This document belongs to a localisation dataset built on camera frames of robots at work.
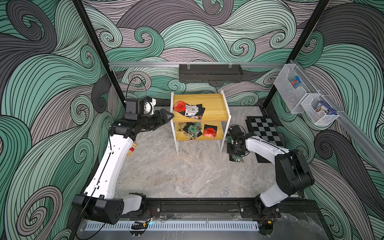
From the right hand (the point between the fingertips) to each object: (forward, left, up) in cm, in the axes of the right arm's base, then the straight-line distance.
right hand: (233, 152), depth 91 cm
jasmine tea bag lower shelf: (+7, +25, +15) cm, 30 cm away
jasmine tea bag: (-3, -2, -3) cm, 4 cm away
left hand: (+3, +37, +32) cm, 49 cm away
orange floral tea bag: (+4, +22, +30) cm, 38 cm away
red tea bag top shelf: (+10, +32, +31) cm, 45 cm away
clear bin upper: (+20, -32, +28) cm, 47 cm away
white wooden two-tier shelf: (+6, +13, +30) cm, 33 cm away
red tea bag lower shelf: (+7, +15, +13) cm, 21 cm away
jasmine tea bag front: (0, +6, +16) cm, 16 cm away
